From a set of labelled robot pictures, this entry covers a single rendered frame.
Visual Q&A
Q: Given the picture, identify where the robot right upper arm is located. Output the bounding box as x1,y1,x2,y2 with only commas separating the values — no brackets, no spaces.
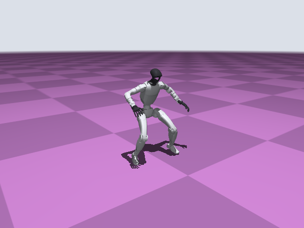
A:
125,84,146,99

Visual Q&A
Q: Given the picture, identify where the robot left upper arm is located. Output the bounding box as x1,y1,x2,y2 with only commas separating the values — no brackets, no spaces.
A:
159,81,172,94

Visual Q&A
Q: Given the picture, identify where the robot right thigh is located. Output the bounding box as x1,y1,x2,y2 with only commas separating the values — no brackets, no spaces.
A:
137,112,148,141

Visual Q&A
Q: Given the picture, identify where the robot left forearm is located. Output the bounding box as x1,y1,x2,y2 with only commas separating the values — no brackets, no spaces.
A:
170,87,181,104

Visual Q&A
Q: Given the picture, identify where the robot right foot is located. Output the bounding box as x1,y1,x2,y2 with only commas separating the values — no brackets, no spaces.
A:
132,153,139,165

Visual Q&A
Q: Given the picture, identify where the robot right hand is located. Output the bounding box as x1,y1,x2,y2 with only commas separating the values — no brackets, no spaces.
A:
131,105,144,117

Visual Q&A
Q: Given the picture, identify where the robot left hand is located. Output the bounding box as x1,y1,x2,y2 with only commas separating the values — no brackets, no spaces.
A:
178,100,189,112

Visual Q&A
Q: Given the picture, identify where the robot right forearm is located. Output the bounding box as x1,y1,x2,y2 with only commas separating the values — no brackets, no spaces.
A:
125,92,135,107

